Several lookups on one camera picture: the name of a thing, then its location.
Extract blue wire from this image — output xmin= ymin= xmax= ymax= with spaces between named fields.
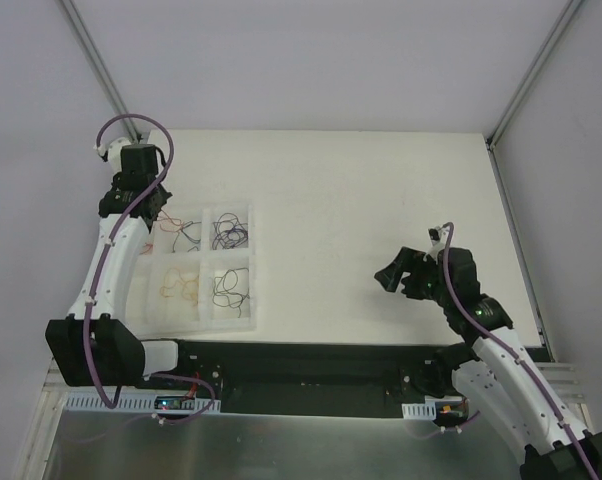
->
xmin=172 ymin=219 xmax=204 ymax=252

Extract purple wire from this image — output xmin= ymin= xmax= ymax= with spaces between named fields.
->
xmin=211 ymin=212 xmax=252 ymax=251

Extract yellow wire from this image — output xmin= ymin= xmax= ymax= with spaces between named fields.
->
xmin=159 ymin=268 xmax=202 ymax=306

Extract black wire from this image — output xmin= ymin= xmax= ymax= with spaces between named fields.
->
xmin=211 ymin=267 xmax=253 ymax=319

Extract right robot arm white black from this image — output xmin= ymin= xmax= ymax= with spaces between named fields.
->
xmin=374 ymin=247 xmax=602 ymax=479

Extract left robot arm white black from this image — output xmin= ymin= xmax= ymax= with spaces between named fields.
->
xmin=45 ymin=144 xmax=193 ymax=389

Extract white compartment tray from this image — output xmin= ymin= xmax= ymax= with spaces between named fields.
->
xmin=126 ymin=203 xmax=257 ymax=339

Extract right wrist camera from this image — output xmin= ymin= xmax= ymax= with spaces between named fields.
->
xmin=427 ymin=225 xmax=452 ymax=262

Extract right white cable duct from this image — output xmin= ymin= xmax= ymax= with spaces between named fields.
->
xmin=401 ymin=403 xmax=437 ymax=421

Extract white cable duct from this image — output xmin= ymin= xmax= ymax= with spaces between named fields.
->
xmin=401 ymin=403 xmax=437 ymax=421
xmin=65 ymin=393 xmax=221 ymax=415

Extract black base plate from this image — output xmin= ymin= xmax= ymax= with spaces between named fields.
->
xmin=135 ymin=340 xmax=465 ymax=418

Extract left white cable duct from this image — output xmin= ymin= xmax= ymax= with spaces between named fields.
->
xmin=65 ymin=393 xmax=221 ymax=415

